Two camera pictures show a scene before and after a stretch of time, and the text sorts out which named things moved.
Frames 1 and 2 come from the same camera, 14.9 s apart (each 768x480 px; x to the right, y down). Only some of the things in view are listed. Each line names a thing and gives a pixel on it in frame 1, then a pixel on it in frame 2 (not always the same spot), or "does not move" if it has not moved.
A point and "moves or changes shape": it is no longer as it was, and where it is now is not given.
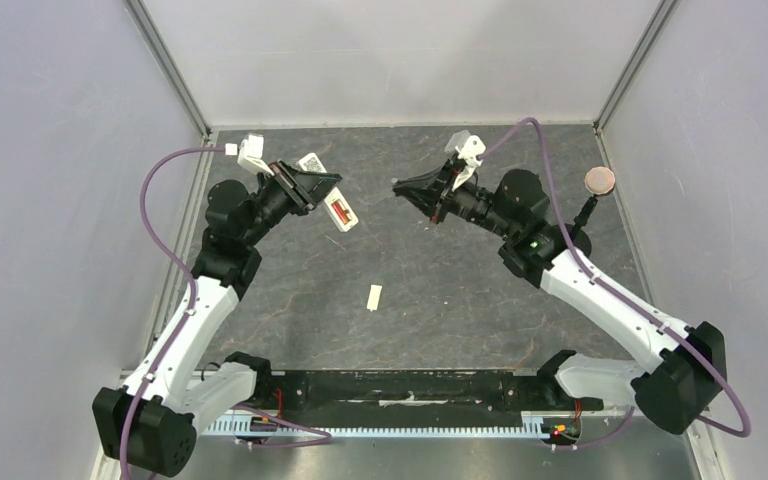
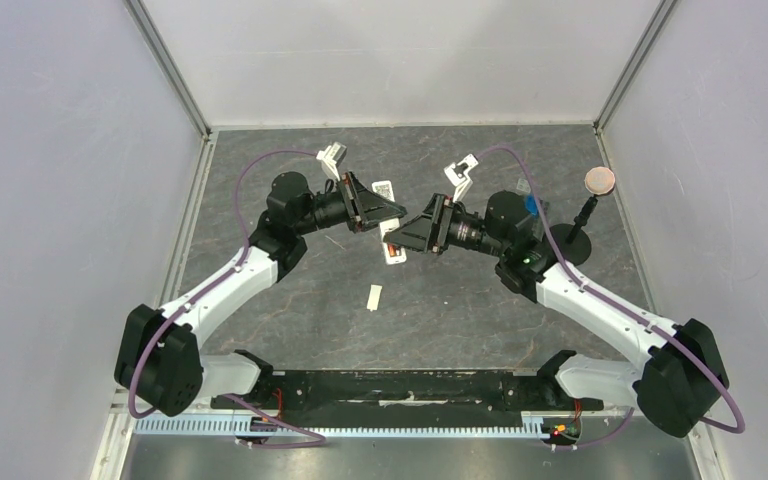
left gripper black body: [280, 172] → [344, 192]
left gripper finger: [315, 186] → [370, 208]
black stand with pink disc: [599, 181] does not move
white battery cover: [374, 297] does not move
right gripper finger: [425, 190] → [416, 233]
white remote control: [311, 163] moves or changes shape
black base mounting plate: [419, 397] does not move
